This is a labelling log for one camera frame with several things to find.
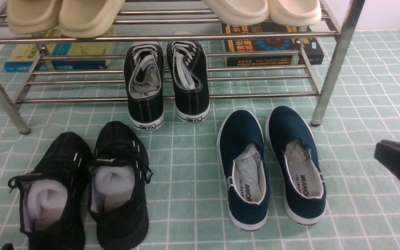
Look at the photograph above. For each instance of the navy slip-on shoe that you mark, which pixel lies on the navy slip-on shoe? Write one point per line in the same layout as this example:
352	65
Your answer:
240	150
290	139

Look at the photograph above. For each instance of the black knit sneaker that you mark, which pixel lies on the black knit sneaker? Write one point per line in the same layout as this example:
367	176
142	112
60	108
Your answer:
127	226
64	161

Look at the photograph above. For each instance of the steel shoe rack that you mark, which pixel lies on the steel shoe rack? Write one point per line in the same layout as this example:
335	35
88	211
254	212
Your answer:
43	66

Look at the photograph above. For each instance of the green checkered floor mat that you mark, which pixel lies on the green checkered floor mat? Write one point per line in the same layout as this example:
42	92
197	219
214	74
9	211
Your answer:
187	195

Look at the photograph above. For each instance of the cream slipper far right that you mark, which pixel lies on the cream slipper far right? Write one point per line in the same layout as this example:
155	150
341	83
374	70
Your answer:
295	12

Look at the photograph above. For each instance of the cream slipper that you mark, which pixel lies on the cream slipper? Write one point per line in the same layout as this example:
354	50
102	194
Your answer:
295	12
239	12

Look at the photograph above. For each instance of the black canvas sneaker right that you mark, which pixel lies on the black canvas sneaker right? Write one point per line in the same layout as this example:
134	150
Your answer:
187	63

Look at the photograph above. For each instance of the black canvas sneaker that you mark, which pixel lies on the black canvas sneaker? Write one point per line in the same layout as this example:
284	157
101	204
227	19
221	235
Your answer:
187	63
143	70

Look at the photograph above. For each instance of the black canvas sneaker left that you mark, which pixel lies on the black canvas sneaker left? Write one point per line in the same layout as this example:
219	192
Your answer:
143	70

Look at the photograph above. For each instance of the white foam roll right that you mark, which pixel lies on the white foam roll right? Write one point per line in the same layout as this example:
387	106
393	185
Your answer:
114	185

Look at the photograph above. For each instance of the white foam roll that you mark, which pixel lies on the white foam roll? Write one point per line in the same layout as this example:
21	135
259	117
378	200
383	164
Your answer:
114	185
46	200

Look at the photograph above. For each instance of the beige slipper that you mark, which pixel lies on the beige slipper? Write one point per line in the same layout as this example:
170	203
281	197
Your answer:
32	16
88	18

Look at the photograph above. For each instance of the white foam roll left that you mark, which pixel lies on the white foam roll left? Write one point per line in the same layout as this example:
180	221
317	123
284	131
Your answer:
46	200

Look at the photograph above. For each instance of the beige slipper far left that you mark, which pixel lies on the beige slipper far left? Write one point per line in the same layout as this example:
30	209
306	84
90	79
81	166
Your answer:
32	16

